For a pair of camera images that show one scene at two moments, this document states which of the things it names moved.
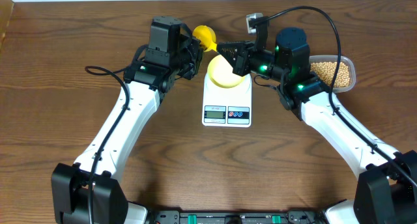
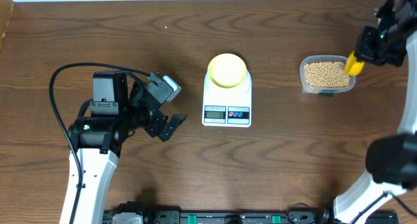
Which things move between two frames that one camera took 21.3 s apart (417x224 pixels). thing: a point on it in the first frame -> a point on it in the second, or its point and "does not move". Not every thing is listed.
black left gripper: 196,52 -> 155,126
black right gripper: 244,51 -> 363,52
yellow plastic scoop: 207,37 -> 352,67
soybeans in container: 326,71 does not move
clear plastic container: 324,67 does not move
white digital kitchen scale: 230,107 does not move
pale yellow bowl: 221,73 does not move
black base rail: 236,217 does not move
